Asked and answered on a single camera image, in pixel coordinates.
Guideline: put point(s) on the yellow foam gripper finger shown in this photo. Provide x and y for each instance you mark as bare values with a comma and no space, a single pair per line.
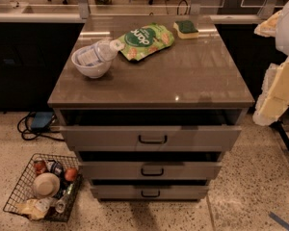
274,99
268,27

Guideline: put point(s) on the clear blue plastic bottle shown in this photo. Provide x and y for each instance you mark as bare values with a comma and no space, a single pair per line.
102,51

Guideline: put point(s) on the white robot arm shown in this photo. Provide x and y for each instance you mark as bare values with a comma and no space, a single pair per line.
282,32

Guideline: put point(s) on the white ceramic bowl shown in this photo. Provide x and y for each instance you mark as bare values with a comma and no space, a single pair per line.
91,71

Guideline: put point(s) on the clear glass bottle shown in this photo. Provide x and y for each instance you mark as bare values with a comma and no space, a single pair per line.
61,204

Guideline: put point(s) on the green yellow sponge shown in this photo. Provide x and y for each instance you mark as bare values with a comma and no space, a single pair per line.
185,29

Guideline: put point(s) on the green snack bag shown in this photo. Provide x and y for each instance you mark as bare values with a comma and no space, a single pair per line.
142,42

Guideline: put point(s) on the grey drawer cabinet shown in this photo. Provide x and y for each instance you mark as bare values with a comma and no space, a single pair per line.
193,83

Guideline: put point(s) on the middle drawer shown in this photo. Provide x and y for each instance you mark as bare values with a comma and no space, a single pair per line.
150,170

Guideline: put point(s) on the drawer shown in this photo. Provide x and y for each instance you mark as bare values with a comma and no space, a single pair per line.
150,170
151,138
174,192

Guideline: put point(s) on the bottom drawer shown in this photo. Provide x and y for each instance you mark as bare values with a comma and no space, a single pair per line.
174,192

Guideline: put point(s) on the top drawer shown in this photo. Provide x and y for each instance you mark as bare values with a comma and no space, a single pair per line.
151,138

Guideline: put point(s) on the red apple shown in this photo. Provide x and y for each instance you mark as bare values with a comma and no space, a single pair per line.
71,174

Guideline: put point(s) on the blue power box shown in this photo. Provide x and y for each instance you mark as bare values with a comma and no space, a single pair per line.
41,120

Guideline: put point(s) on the small dark can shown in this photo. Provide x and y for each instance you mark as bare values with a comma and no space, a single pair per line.
55,167

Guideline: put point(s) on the red jar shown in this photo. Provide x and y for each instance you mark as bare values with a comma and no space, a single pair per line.
40,167

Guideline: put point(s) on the tan round lid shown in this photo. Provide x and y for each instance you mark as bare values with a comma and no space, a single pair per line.
46,185

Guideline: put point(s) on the yellow chip bag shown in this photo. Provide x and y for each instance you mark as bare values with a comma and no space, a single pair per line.
34,209

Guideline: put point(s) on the black wire basket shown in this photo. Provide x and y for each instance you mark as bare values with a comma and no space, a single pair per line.
23,189

